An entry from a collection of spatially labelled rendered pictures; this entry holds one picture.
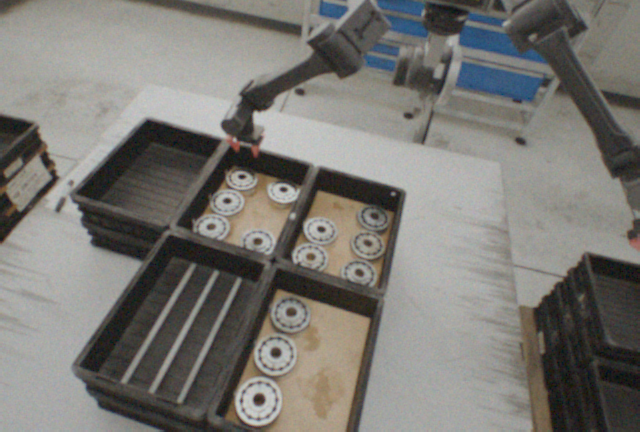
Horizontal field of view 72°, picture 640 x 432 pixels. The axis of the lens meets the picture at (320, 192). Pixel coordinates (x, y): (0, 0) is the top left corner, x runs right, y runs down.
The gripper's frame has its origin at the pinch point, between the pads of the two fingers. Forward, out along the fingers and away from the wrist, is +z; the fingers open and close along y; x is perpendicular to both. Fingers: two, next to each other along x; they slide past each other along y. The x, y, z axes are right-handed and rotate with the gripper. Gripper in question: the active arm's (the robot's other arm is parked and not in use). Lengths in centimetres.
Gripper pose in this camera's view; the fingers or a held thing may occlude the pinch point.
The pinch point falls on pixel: (246, 151)
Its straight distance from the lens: 139.9
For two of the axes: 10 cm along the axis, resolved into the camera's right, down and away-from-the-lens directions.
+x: 3.0, -6.9, 6.6
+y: 9.5, 2.6, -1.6
